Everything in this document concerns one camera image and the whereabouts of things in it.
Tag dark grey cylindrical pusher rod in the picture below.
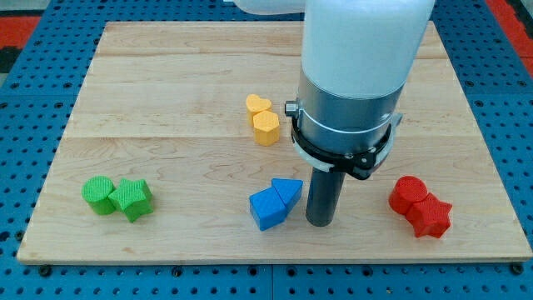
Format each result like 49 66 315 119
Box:
306 168 345 227

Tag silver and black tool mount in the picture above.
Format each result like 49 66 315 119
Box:
285 72 402 180

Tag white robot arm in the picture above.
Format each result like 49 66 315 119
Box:
233 0 434 227

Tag blue triangle block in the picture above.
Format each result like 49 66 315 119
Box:
271 178 303 213

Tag blue cube block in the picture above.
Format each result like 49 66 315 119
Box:
249 187 287 231

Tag yellow hexagon block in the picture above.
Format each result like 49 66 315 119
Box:
252 111 280 146

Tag red cylinder block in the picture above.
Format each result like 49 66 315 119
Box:
388 176 428 215

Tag yellow heart block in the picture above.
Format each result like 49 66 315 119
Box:
246 94 271 126

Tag red star block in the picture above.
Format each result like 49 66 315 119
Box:
406 192 452 238

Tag light wooden board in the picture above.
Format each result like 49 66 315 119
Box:
17 22 532 265

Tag green star block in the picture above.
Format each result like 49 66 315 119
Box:
108 178 153 223

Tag green cylinder block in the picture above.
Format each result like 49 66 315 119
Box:
81 176 116 215

